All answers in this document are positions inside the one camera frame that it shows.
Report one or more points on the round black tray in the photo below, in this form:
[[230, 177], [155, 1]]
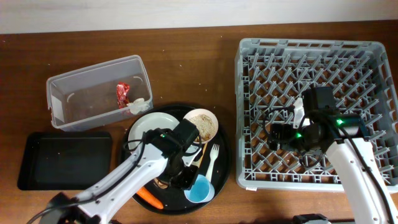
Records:
[[174, 201]]

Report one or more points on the orange carrot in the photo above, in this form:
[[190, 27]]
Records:
[[149, 198]]

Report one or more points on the grey plastic dishwasher rack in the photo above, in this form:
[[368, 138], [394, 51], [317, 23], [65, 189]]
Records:
[[292, 95]]

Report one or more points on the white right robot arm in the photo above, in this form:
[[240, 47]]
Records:
[[357, 161]]

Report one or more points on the pink bowl with food scraps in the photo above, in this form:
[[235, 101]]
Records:
[[205, 121]]

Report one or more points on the clear plastic waste bin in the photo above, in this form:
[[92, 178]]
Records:
[[86, 98]]

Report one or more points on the rectangular black tray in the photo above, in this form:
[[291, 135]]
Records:
[[65, 161]]

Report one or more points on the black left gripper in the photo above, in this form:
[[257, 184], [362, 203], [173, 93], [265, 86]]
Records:
[[186, 183]]

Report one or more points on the white tissue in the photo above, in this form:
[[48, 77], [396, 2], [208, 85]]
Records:
[[137, 106]]

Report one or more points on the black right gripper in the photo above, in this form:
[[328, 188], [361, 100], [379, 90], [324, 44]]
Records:
[[285, 130]]

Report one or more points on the light blue cup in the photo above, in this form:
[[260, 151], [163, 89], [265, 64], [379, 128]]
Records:
[[202, 190]]

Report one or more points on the wooden chopstick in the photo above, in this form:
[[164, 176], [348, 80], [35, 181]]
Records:
[[198, 162]]

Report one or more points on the white plastic fork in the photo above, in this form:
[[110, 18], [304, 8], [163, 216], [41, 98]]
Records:
[[213, 157]]

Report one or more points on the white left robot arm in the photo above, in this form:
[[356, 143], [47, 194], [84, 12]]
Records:
[[160, 154]]

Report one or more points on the red snack wrapper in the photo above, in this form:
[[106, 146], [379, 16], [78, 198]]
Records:
[[122, 90]]

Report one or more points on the brown walnut shell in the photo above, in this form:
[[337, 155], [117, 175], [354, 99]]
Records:
[[161, 184]]

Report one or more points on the pale grey plate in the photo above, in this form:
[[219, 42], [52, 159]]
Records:
[[148, 122]]

